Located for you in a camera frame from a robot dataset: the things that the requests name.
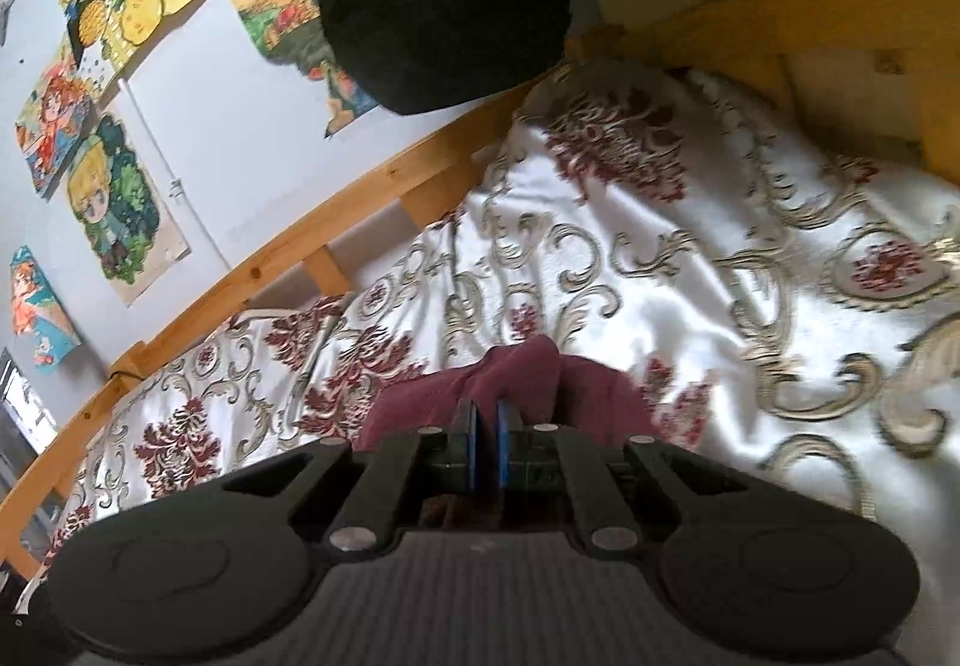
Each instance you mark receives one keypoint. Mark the white floral bedspread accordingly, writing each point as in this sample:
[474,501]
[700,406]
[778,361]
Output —
[675,246]

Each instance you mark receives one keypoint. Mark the orange haired figure poster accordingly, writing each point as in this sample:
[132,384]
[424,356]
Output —
[56,122]

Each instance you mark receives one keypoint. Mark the blond figure green poster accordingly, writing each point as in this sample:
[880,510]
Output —
[120,208]

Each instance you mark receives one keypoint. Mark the maroon small garment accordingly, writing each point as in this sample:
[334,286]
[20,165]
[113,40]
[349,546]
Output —
[525,381]

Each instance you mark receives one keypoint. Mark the wooden bed frame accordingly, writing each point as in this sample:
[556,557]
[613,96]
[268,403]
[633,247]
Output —
[750,13]

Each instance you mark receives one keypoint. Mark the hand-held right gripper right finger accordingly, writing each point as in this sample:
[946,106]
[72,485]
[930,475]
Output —
[504,448]

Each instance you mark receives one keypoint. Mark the orange teal figure poster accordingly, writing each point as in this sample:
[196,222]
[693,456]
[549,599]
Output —
[37,317]

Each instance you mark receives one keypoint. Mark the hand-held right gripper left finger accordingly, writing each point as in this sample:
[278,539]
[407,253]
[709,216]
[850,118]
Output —
[466,448]

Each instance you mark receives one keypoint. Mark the orange green painted poster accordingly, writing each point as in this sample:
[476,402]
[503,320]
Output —
[289,13]

